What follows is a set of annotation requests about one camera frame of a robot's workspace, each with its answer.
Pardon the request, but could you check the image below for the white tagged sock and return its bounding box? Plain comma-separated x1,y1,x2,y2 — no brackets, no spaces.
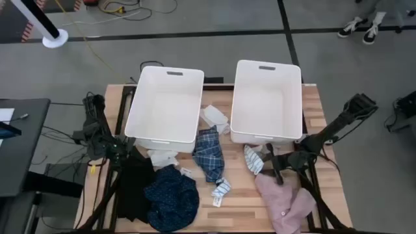
146,148,180,169

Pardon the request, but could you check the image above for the person's leg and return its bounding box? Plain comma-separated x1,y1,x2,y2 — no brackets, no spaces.
357,0,416,27

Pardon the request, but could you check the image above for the blue plaid shirt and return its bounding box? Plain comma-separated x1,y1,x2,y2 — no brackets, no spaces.
192,125,226,183

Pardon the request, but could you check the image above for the dark tablet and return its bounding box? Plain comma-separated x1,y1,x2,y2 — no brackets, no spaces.
0,121,23,139

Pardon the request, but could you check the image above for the dark mat with striped edge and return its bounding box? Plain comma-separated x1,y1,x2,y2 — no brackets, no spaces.
0,0,82,45

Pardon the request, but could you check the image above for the white paper sheet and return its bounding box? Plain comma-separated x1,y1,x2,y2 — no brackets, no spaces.
0,108,16,125

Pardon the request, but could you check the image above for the white floor cable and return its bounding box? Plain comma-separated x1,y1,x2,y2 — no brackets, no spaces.
61,8,143,27

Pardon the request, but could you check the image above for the black garment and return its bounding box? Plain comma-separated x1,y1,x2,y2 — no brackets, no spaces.
116,146,157,224

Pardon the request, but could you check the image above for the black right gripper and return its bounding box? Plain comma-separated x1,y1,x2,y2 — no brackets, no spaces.
265,142,309,186

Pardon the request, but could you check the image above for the navy dotted garment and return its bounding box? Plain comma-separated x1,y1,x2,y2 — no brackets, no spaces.
143,164,200,233

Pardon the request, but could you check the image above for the small black box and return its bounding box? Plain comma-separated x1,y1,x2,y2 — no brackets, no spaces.
203,76,225,85

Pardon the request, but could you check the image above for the yellow coiled cable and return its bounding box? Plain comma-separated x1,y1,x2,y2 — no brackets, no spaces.
99,0,127,15

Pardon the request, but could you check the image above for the white and black pole stand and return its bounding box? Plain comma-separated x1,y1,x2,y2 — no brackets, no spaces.
9,0,69,49

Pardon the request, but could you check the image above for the black equipment with cables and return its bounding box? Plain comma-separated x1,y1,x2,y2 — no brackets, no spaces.
384,90,416,133

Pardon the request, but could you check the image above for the pink shirt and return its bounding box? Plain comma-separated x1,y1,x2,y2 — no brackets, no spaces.
253,172,317,234

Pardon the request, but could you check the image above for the black cable behind table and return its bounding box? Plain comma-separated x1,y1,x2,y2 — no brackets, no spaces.
139,60,165,74

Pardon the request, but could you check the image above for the black desk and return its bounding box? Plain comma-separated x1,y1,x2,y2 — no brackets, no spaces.
0,98,51,198

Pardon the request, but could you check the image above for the black looped floor cable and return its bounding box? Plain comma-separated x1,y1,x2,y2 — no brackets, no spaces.
97,0,179,22

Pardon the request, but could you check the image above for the yellow floor cable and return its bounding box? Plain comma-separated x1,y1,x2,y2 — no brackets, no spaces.
54,0,126,84

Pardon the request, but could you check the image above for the white teal-striped sock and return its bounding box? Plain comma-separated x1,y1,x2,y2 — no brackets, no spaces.
211,177,232,208
243,144,265,176

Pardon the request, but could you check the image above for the black bench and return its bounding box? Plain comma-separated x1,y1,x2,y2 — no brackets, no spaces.
24,171,85,198

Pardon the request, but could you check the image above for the black power adapter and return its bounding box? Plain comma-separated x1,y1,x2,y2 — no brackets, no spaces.
71,129,96,146

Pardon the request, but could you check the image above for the white perforated bin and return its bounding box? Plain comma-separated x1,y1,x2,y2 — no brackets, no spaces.
229,59,304,146
124,66,205,153

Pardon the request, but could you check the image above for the plain white sock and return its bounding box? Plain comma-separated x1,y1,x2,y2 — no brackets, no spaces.
199,104,231,135

